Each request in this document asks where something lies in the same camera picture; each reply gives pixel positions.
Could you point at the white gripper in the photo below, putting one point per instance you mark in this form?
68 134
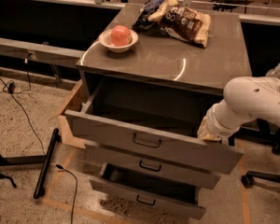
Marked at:
215 122

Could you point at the grey top drawer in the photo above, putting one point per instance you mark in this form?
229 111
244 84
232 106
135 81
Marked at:
151 122

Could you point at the grey drawer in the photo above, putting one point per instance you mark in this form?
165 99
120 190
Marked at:
148 166
151 122
149 190

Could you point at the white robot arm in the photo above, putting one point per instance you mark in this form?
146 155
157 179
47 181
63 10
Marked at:
244 100

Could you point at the grey middle drawer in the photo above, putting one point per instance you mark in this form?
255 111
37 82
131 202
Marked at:
148 166

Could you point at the grey bottom drawer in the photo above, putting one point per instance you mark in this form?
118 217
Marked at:
149 190

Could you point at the grey metal drawer cabinet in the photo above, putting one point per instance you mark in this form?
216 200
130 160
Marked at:
160 60

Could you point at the black chair base with caster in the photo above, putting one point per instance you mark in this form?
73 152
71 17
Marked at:
264 133

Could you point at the brown chip bag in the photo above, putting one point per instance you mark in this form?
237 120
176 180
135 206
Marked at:
182 23

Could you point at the blue chip bag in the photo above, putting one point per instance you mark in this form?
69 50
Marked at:
148 9

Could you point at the red apple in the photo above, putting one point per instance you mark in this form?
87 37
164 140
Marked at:
121 36

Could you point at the cardboard box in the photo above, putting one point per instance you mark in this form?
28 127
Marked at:
73 101

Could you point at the white ceramic bowl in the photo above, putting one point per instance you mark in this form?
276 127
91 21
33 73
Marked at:
105 40

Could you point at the black stand base bar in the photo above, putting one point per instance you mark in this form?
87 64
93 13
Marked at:
39 188

